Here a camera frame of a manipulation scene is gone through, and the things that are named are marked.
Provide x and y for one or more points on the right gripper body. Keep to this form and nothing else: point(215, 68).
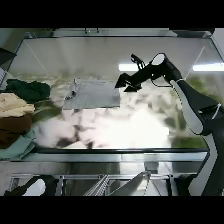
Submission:
point(141, 75)

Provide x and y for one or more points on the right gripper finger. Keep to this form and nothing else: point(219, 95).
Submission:
point(133, 87)
point(122, 80)

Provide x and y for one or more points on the grey T-shirt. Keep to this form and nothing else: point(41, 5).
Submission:
point(95, 95)

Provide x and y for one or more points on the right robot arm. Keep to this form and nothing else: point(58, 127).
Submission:
point(190, 103)

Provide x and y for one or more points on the silver frame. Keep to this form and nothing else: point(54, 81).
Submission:
point(83, 166)

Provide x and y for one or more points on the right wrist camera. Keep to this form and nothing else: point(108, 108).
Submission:
point(137, 60)

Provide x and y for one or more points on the light green garment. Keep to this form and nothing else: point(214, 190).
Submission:
point(20, 148)

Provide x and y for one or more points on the cream garment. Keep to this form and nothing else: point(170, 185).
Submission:
point(15, 105)

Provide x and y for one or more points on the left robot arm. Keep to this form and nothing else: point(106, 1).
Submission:
point(50, 185)

